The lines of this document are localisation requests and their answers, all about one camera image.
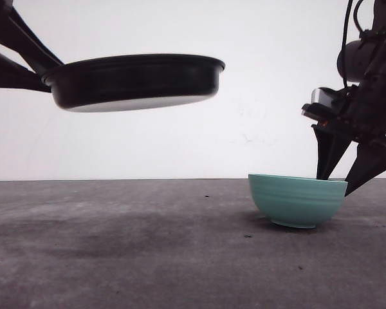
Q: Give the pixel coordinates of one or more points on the black pan with mint handle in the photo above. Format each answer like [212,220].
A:
[132,82]

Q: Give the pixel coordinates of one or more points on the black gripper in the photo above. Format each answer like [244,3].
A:
[361,108]

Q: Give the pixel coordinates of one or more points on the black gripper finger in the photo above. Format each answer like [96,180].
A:
[15,76]
[16,35]

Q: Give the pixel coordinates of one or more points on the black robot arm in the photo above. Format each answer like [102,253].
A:
[355,113]

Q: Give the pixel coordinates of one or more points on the mint green ribbed bowl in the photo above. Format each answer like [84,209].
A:
[296,202]

